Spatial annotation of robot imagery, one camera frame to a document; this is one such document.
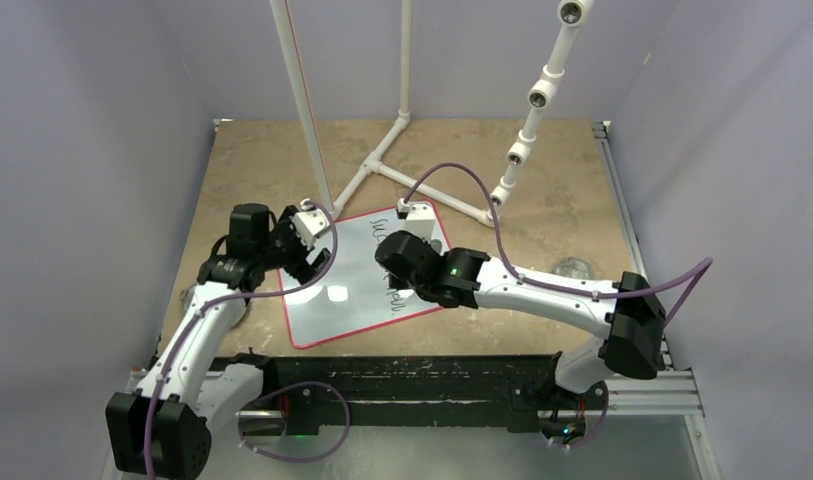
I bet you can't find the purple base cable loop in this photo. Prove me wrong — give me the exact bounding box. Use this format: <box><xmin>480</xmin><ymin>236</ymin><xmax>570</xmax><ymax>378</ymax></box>
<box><xmin>236</xmin><ymin>380</ymin><xmax>352</xmax><ymax>464</ymax></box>

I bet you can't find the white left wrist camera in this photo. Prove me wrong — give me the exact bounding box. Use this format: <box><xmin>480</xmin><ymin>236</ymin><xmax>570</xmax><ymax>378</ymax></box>
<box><xmin>291</xmin><ymin>208</ymin><xmax>331</xmax><ymax>250</ymax></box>

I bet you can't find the white PVC pipe frame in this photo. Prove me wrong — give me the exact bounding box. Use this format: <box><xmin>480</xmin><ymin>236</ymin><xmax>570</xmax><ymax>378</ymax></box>
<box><xmin>268</xmin><ymin>0</ymin><xmax>596</xmax><ymax>229</ymax></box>

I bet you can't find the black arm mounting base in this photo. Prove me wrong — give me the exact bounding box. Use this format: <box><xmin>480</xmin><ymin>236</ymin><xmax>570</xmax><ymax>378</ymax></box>
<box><xmin>210</xmin><ymin>353</ymin><xmax>607</xmax><ymax>435</ymax></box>

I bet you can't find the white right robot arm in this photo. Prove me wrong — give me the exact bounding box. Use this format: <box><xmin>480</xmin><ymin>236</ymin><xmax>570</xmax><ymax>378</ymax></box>
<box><xmin>374</xmin><ymin>230</ymin><xmax>665</xmax><ymax>407</ymax></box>

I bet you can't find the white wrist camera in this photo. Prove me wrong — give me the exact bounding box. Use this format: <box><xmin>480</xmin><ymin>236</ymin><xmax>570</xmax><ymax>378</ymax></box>
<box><xmin>396</xmin><ymin>199</ymin><xmax>437</xmax><ymax>242</ymax></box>
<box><xmin>291</xmin><ymin>208</ymin><xmax>331</xmax><ymax>250</ymax></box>

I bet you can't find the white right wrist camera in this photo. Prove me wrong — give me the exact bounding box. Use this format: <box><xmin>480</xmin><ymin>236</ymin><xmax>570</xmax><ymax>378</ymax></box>
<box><xmin>396</xmin><ymin>199</ymin><xmax>437</xmax><ymax>242</ymax></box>

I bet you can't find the aluminium rail frame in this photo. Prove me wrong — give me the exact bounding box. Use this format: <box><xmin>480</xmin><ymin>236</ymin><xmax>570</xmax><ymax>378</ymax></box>
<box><xmin>101</xmin><ymin>119</ymin><xmax>722</xmax><ymax>480</ymax></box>

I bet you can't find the pink framed whiteboard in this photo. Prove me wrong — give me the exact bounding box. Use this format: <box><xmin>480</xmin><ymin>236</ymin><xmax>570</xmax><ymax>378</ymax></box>
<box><xmin>282</xmin><ymin>206</ymin><xmax>441</xmax><ymax>349</ymax></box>

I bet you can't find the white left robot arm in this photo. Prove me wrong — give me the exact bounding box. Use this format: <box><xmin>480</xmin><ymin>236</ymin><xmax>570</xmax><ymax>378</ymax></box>
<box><xmin>105</xmin><ymin>199</ymin><xmax>337</xmax><ymax>479</ymax></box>

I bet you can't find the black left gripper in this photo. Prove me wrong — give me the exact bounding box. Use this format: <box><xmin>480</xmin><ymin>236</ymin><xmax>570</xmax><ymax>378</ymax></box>
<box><xmin>257</xmin><ymin>207</ymin><xmax>329</xmax><ymax>285</ymax></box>

